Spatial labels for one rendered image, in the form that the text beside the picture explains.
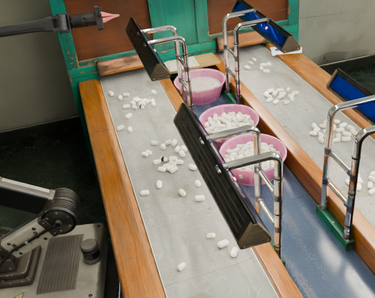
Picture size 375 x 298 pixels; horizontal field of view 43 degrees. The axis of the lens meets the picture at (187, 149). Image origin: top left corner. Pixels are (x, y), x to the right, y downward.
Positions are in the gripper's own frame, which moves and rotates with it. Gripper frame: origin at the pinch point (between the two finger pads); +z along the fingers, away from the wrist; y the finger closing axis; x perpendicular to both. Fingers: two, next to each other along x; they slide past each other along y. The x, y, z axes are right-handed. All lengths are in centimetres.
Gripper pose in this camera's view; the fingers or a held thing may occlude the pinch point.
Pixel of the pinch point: (117, 15)
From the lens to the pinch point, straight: 222.0
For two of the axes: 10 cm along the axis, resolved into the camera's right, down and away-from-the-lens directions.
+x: 0.6, 2.4, -9.7
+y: 1.3, 9.6, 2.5
